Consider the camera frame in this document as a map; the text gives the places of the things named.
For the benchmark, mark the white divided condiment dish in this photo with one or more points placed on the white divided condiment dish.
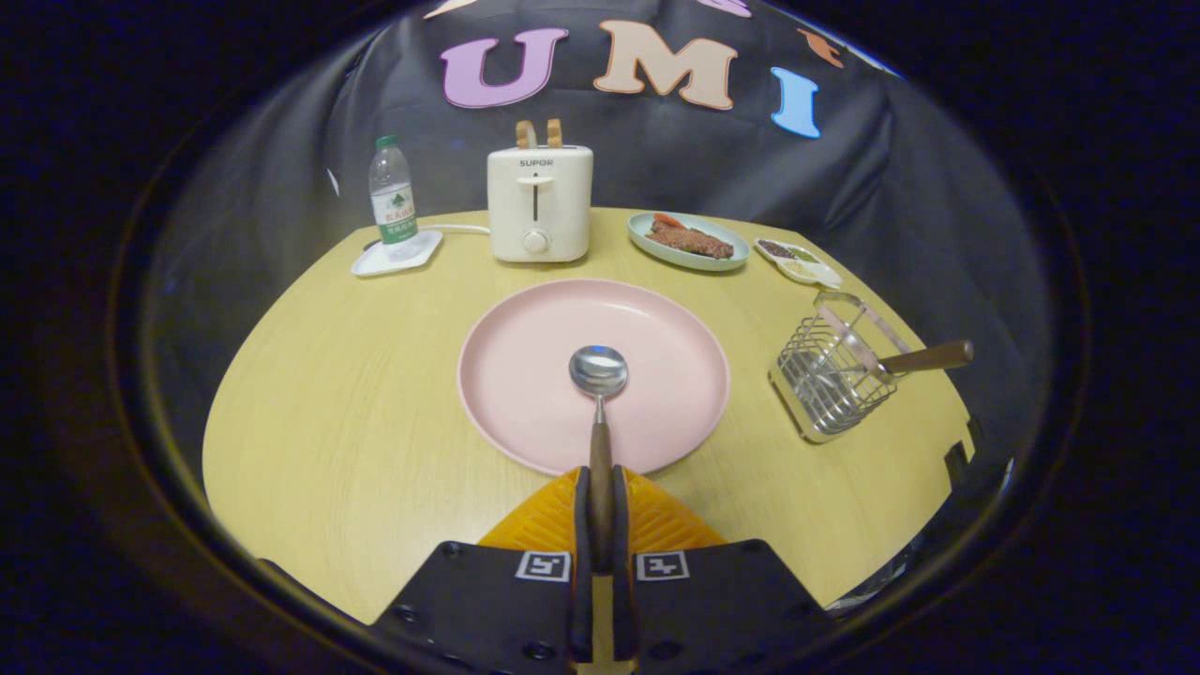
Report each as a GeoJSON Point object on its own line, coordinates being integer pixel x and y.
{"type": "Point", "coordinates": [797, 262]}

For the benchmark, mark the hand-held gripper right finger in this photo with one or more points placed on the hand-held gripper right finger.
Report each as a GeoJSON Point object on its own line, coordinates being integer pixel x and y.
{"type": "Point", "coordinates": [622, 525]}

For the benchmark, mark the black backdrop cloth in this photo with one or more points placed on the black backdrop cloth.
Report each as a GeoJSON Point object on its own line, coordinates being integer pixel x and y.
{"type": "Point", "coordinates": [937, 216]}

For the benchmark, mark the large pink plate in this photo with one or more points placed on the large pink plate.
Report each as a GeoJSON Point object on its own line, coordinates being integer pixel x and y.
{"type": "Point", "coordinates": [525, 366]}

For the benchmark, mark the orange carrot piece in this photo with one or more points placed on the orange carrot piece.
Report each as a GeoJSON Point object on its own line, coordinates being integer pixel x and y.
{"type": "Point", "coordinates": [667, 221]}

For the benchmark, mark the cream white toaster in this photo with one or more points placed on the cream white toaster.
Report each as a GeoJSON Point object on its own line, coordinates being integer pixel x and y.
{"type": "Point", "coordinates": [553, 202]}

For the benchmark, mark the light green oval plate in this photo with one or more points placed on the light green oval plate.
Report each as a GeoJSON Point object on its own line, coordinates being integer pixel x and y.
{"type": "Point", "coordinates": [647, 239]}

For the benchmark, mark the clear plastic water bottle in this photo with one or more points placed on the clear plastic water bottle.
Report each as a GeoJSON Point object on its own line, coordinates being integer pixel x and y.
{"type": "Point", "coordinates": [393, 202]}

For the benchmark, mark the brown grilled steak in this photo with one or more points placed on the brown grilled steak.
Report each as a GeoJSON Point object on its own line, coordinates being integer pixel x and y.
{"type": "Point", "coordinates": [689, 241]}

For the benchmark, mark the toast slice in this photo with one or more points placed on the toast slice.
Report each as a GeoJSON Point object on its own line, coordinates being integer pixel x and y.
{"type": "Point", "coordinates": [555, 132]}
{"type": "Point", "coordinates": [525, 134]}

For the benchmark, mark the small white square dish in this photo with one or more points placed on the small white square dish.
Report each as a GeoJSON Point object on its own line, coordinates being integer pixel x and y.
{"type": "Point", "coordinates": [375, 261]}

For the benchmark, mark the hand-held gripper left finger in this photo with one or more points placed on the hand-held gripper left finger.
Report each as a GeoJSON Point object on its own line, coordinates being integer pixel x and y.
{"type": "Point", "coordinates": [581, 525]}

